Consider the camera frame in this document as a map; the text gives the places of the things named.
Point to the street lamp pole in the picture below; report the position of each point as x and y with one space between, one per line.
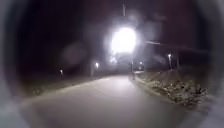
169 61
133 63
92 68

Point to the grey asphalt road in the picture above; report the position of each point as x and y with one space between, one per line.
106 103

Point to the dark grass verge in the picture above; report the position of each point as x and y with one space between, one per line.
50 85

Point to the rough grass verge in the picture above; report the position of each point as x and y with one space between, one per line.
176 85

